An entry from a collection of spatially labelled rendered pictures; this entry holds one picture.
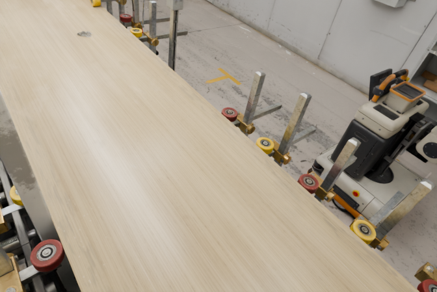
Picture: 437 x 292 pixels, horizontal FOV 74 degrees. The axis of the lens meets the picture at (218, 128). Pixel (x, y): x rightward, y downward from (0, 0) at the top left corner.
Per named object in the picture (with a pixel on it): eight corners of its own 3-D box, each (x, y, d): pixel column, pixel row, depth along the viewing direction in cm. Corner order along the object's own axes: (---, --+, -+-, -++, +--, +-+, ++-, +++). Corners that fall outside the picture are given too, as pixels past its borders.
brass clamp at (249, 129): (238, 118, 160) (240, 110, 157) (255, 132, 153) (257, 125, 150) (229, 121, 157) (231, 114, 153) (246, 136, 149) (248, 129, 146)
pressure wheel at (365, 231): (361, 258, 105) (378, 242, 98) (339, 250, 107) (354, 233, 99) (361, 239, 111) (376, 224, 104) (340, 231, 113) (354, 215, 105)
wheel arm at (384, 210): (393, 195, 133) (398, 189, 131) (400, 200, 131) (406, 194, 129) (343, 245, 110) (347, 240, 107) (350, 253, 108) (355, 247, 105)
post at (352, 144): (308, 209, 138) (354, 135, 107) (314, 214, 136) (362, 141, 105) (304, 212, 136) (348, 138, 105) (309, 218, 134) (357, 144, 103)
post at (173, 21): (172, 72, 201) (175, 6, 172) (175, 76, 198) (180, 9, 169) (166, 73, 198) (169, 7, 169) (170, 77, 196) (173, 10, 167)
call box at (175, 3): (176, 6, 173) (177, -7, 168) (183, 10, 170) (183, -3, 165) (166, 7, 170) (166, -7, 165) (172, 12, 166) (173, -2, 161)
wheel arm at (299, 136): (309, 131, 160) (312, 125, 157) (314, 134, 158) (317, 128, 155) (253, 160, 136) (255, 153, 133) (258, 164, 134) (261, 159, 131)
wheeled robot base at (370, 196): (303, 175, 237) (314, 154, 221) (346, 149, 271) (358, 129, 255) (376, 241, 200) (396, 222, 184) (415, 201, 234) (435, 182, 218)
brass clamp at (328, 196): (309, 177, 133) (313, 170, 129) (333, 198, 125) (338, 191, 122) (301, 183, 129) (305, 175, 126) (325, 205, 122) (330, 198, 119)
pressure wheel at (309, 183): (306, 209, 118) (317, 192, 111) (288, 199, 121) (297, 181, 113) (311, 196, 124) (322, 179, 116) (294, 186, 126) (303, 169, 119)
